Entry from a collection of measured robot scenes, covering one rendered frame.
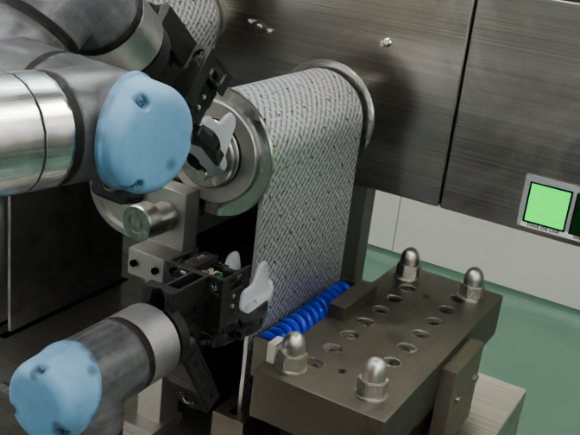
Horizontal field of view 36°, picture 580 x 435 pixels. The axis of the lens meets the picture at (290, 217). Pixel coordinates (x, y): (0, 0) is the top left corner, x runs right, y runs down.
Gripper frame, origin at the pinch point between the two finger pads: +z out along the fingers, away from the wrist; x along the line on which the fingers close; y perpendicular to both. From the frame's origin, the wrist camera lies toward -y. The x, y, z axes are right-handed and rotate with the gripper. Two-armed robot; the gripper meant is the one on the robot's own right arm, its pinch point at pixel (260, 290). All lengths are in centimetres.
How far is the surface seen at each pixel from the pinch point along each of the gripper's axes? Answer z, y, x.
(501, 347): 221, -109, 19
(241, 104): -2.8, 21.9, 3.2
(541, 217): 29.4, 7.9, -23.6
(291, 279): 7.0, -0.9, -0.3
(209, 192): -3.4, 11.4, 5.9
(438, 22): 30.1, 29.6, -4.9
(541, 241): 263, -79, 22
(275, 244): 2.1, 5.2, -0.2
